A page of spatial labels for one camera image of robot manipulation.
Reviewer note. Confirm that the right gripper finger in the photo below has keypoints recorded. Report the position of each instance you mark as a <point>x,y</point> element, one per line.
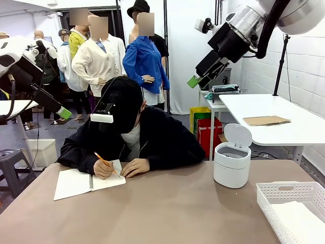
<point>207,63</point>
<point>212,77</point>

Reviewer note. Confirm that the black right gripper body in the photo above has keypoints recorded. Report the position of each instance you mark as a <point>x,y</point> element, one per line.
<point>234,47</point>

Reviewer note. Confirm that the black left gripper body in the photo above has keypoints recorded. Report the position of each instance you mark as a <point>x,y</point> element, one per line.
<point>25,73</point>

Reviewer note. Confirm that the orange pencil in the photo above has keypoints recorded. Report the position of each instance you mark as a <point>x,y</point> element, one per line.
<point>101,157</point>

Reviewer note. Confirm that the white spiral notebook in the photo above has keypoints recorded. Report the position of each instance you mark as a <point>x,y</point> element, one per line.
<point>73,183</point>

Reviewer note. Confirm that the white paper stack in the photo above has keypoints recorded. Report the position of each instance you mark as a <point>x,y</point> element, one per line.
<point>299,223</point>

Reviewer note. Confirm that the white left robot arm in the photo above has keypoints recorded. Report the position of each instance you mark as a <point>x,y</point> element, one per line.
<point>12,48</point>

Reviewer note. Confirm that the person's left forearm black sleeve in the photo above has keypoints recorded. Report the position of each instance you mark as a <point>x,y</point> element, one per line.
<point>177,158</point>

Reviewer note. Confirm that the person's right forearm black sleeve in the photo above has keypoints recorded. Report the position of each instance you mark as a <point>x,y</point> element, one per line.
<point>76,157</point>

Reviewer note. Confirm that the person's right hand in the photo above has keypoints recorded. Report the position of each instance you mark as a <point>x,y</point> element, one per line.
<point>102,170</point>

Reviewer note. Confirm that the person's left hand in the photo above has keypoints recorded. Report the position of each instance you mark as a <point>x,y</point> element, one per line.
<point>135,166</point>

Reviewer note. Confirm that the grey box device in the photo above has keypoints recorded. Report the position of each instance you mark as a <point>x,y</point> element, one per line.
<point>227,76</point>

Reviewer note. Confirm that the grey tray with teal cloth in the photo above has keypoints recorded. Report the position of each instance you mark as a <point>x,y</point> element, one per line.
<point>226,90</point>

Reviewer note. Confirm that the white table with slanted leg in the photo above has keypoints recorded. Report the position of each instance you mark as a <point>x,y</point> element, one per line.
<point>15,105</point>

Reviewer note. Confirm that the white coat mannequin grey cap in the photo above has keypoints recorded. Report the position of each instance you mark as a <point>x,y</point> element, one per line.
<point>68,73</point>

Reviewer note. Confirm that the black backdrop stand pole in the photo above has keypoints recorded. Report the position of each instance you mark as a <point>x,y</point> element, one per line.
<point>166,25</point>
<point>217,10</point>

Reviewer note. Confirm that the beige cap mannequin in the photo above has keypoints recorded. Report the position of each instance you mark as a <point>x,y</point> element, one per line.
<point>3,35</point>

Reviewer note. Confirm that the yellow green shopping bag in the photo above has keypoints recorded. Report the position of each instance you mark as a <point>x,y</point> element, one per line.
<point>194,119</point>

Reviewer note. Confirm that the black shirt mannequin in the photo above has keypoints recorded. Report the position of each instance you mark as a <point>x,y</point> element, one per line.
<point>161,45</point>

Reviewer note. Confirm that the large white side table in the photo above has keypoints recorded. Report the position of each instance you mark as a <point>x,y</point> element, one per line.
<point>254,106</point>

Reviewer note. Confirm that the white plastic crate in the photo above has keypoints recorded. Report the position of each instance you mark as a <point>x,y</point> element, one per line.
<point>45,152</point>

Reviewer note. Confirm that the black light stand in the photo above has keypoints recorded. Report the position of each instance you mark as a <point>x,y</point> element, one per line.
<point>279,76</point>

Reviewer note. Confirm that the small white table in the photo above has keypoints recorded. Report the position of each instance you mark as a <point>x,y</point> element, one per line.
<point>211,132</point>

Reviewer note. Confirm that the yellow jacket mannequin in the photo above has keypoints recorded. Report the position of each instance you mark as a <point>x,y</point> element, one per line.
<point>75,43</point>

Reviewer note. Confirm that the cream jacket mannequin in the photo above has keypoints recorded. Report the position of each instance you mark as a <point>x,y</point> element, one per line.
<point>94,61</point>

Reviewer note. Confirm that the blue shirt mannequin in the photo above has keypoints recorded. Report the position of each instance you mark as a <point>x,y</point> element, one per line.
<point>144,58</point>

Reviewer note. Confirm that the brown cardboard sheet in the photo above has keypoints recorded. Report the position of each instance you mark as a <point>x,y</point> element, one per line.
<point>266,120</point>

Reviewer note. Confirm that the grey plastic stool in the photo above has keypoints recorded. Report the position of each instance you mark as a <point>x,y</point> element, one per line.
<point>10,165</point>

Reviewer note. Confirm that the person in black jacket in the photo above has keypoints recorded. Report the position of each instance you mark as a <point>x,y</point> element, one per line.
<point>165,139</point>

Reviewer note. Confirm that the black cap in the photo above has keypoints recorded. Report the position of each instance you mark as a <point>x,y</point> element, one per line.
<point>127,106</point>

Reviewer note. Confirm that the white shirt mannequin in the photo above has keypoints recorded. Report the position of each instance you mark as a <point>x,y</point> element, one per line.
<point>118,53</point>

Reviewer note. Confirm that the black bucket hat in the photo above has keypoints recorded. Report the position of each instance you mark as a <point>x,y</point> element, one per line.
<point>138,7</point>

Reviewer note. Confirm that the white undershirt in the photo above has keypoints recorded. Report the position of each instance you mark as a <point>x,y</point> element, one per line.
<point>132,142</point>

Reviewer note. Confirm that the white lidded trash bin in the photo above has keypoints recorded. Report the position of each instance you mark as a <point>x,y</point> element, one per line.
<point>229,172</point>

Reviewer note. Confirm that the white perforated plastic basket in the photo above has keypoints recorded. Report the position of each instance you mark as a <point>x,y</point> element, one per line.
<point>266,200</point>

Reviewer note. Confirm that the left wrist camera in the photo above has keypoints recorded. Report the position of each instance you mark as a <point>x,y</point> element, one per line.
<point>34,52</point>

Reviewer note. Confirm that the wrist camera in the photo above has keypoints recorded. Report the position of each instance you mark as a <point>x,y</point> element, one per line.
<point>34,52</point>
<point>210,25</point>

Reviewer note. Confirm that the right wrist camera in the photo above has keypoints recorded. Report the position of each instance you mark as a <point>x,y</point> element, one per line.
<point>210,25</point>

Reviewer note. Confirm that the white head camera box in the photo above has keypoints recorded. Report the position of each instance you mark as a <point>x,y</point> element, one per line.
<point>101,118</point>

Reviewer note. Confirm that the black head camera mount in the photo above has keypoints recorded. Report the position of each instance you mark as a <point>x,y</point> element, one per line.
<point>111,100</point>

